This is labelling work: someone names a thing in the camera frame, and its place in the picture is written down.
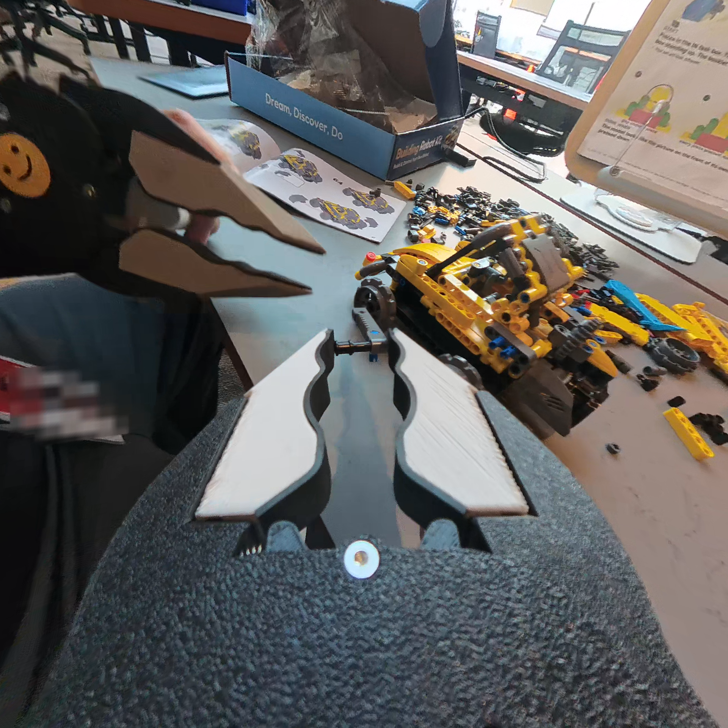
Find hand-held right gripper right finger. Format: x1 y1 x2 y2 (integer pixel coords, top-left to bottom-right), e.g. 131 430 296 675
386 328 531 519

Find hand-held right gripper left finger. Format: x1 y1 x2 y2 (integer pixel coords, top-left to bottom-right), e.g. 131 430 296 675
195 328 335 523

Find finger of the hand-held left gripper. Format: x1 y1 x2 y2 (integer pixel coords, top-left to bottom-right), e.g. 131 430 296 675
118 227 313 300
127 131 326 254

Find black axle pin piece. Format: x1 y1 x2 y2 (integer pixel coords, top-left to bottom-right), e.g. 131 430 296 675
334 339 390 363

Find grey desk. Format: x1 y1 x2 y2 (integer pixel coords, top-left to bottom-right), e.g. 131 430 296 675
90 54 728 728

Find person's left hand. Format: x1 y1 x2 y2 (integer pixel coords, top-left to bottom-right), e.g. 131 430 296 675
163 107 228 243

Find black chair base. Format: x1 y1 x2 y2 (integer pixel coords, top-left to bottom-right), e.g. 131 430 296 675
0 0 93 76

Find blue flat booklet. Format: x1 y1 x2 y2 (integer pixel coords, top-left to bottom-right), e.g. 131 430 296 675
139 65 230 99

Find person's clothed body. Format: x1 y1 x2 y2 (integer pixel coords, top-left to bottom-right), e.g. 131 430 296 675
0 273 252 728

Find blue cardboard kit box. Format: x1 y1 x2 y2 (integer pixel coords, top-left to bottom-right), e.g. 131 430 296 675
224 0 474 182

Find white instruction booklet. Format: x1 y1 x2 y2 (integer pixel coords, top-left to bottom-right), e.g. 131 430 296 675
196 118 408 244

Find yellow toy brick vehicle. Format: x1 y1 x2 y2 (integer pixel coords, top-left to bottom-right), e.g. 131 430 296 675
354 213 621 440

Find clear plastic bag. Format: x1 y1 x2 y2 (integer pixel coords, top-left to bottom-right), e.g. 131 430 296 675
245 0 439 135

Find yellow toy beam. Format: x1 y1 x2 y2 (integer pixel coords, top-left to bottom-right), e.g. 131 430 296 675
662 406 715 461

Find blue toy panel piece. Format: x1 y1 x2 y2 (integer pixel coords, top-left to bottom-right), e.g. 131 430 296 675
604 279 688 333

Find black toy tyre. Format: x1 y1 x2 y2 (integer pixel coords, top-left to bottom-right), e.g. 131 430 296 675
648 336 701 375

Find pile of toy building pieces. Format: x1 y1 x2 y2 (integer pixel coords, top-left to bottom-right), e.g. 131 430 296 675
392 182 728 389

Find black toy connector cluster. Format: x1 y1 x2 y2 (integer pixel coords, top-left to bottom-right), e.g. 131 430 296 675
687 412 728 447

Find white screen stand base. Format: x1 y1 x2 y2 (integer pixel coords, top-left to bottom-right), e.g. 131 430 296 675
560 187 707 266

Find instruction sheet on wooden stand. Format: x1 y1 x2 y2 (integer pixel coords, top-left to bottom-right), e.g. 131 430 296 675
564 0 728 241

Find coiled black cables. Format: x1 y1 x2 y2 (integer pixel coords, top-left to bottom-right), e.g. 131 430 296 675
479 104 571 158

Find wooden table with black frame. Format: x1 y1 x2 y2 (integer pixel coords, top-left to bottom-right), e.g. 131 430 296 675
457 50 593 113

